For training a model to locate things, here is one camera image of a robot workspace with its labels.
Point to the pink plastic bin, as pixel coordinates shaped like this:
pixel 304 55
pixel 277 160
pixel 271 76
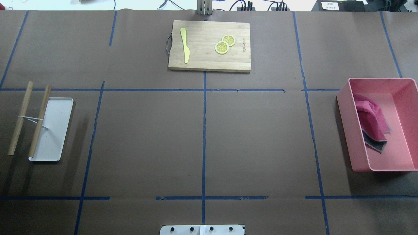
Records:
pixel 397 98

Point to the rear lemon slice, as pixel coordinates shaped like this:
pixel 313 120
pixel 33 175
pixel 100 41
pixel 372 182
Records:
pixel 229 39

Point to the yellow plastic knife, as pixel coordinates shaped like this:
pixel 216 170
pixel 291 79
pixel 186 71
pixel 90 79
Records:
pixel 186 49

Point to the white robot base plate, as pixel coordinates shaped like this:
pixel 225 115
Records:
pixel 232 229

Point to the lemon slice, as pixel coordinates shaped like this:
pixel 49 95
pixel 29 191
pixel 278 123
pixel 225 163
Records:
pixel 229 39
pixel 221 47

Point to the black box with label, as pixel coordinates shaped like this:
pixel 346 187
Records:
pixel 339 5

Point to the aluminium frame post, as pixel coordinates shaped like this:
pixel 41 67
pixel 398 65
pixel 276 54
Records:
pixel 204 7

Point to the bamboo cutting board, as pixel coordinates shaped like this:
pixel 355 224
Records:
pixel 201 39

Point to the magenta cleaning cloth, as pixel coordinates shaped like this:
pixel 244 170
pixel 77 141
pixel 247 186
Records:
pixel 373 123

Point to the white towel rack stand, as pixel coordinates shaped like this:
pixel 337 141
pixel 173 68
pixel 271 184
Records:
pixel 51 127

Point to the front lemon slice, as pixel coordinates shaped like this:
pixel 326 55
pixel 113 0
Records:
pixel 221 47

